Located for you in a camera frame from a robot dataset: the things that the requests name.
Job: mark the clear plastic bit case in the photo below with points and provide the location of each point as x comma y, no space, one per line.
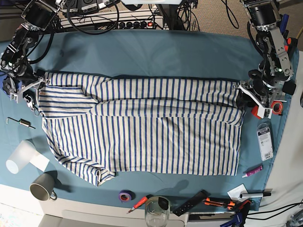
265,141

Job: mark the red cube block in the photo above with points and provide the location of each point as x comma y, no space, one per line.
254,112

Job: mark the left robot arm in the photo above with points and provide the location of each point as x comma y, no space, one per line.
274,75

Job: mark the black remote control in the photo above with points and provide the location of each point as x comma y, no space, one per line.
190,203

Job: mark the red tape roll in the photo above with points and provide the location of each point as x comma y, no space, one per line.
277,107

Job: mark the orange handled screwdriver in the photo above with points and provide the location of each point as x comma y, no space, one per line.
140,202

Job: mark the orange black utility knife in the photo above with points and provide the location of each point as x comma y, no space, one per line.
219,202

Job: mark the orange black clamp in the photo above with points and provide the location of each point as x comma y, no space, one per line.
291,44

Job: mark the blue black bar clamp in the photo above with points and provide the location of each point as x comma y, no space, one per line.
239,217

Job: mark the blue clamp block black knob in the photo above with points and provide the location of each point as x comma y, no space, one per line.
9,85

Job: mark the black square box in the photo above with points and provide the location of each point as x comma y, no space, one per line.
289,87

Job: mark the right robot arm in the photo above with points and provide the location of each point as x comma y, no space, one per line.
14,62

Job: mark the black power strip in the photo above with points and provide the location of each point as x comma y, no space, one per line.
149,24

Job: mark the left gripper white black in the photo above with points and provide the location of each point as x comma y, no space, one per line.
255,92

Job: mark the black hex key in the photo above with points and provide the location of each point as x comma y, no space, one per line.
8,119

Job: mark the blue white striped T-shirt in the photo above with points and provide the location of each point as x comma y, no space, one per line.
97,126

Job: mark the blue spring clamp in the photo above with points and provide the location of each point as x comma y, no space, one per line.
283,22

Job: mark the white paper card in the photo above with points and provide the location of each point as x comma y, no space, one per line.
235,193

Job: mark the clear glass jar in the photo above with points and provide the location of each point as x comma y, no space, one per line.
157,211

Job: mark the purple tape roll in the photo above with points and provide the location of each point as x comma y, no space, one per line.
126,195

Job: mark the teal table cloth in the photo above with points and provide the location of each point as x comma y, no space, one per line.
137,53

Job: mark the grey ceramic mug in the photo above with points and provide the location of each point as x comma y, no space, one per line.
42,188

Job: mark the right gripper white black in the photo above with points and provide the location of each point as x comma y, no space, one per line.
19,87

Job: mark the white marker pen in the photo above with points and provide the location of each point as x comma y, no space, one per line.
254,195

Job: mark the purple glue tube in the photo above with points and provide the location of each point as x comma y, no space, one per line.
253,171

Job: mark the metal carabiner key clip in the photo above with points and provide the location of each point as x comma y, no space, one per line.
31,104

